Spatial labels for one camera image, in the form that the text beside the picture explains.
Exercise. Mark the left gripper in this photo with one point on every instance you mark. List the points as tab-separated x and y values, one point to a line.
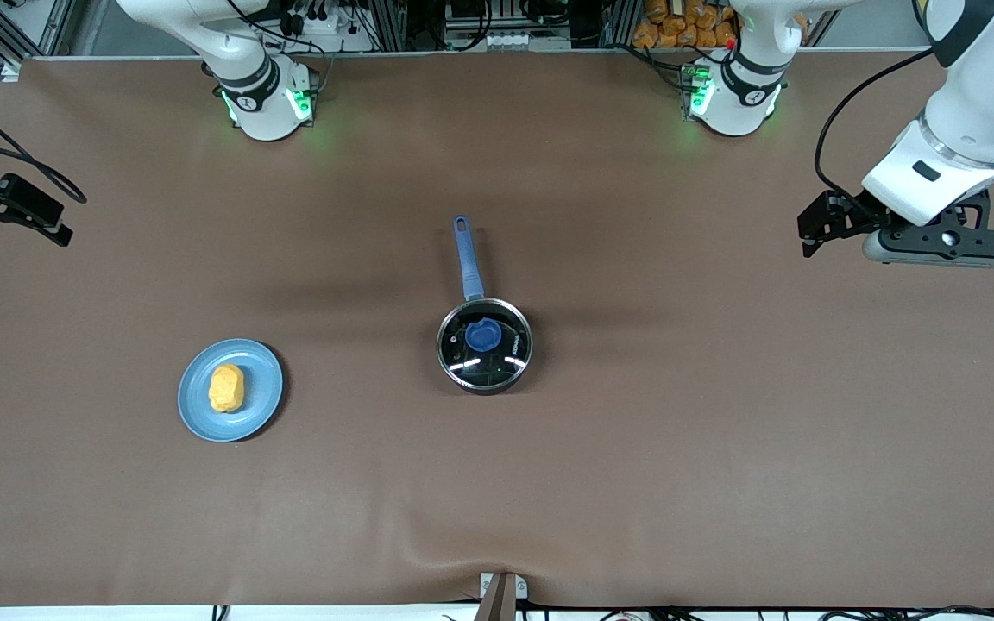
852	211

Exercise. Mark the yellow potato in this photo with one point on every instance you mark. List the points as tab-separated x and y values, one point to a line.
227	388

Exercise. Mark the white power strip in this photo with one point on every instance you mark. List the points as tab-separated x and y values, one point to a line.
324	24

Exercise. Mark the glass lid with blue knob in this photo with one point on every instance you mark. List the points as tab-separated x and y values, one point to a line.
484	343

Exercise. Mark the brown table mat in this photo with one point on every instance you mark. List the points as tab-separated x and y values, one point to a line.
635	483

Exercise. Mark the white connector block row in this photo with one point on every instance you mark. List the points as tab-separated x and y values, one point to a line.
490	40

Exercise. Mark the bag of orange items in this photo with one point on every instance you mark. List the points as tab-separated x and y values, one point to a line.
682	21

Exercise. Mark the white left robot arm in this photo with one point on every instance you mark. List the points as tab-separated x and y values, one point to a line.
739	95

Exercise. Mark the blue round plate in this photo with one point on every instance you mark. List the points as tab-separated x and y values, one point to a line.
251	405

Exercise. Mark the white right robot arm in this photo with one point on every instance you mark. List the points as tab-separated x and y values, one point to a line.
260	95

